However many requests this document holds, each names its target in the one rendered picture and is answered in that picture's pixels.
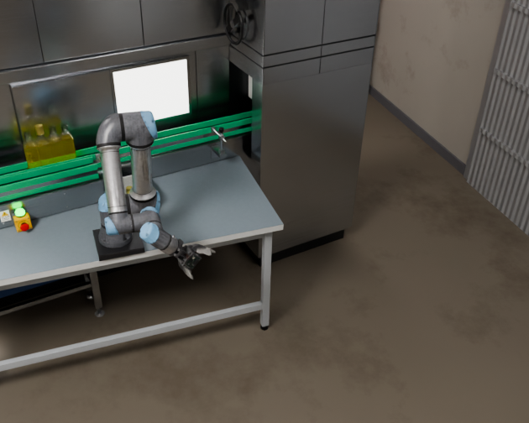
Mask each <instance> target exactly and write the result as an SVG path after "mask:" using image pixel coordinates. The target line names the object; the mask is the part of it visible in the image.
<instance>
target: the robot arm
mask: <svg viewBox="0 0 529 423"><path fill-rule="evenodd" d="M156 138H158V133H157V128H156V124H155V119H154V115H153V113H152V112H151V111H139V112H121V113H114V114H111V115H109V116H107V117H106V118H105V119H104V120H103V121H102V123H101V125H100V127H99V129H98V131H97V138H96V144H97V150H98V151H99V152H100V155H101V161H102V173H103V179H104V185H105V191H106V193H104V194H103V195H102V196H101V197H100V198H99V201H98V204H99V206H98V209H99V212H100V219H101V228H100V232H99V235H98V238H99V242H100V244H101V245H102V246H104V247H107V248H120V247H123V246H125V245H127V244H129V243H130V242H131V240H132V238H133V234H132V232H140V233H139V236H140V237H141V238H142V239H143V240H144V241H145V242H146V243H149V244H151V245H152V246H154V247H156V248H157V249H159V250H160V251H162V252H163V253H166V254H169V255H170V256H175V257H176V258H177V259H178V264H179V266H180V268H181V269H182V270H183V271H184V272H185V274H186V275H187V276H188V277H189V278H191V279H193V275H192V274H191V269H193V268H194V267H195V266H196V265H197V263H198V262H199V261H200V260H201V256H200V255H199V254H197V253H204V254H206V255H212V253H215V251H214V250H213V249H211V248H208V247H205V246H203V245H201V244H192V245H185V246H184V247H183V246H182V245H183V243H184V242H183V241H182V240H181V239H179V240H177V238H175V235H173V236H171V235H170V234H169V233H167V232H166V231H164V229H163V227H162V224H161V220H160V215H159V212H160V194H159V192H158V191H157V190H156V189H155V188H154V187H153V186H152V167H151V147H150V146H152V145H153V143H154V141H155V139H156ZM125 141H126V144H127V145H128V146H129V147H130V155H131V168H132V180H133V187H132V188H131V189H130V192H129V194H125V192H124V185H123V174H122V167H121V161H120V155H119V149H120V148H121V142H125ZM195 251H196V252H197V253H195ZM190 268H191V269H190Z"/></svg>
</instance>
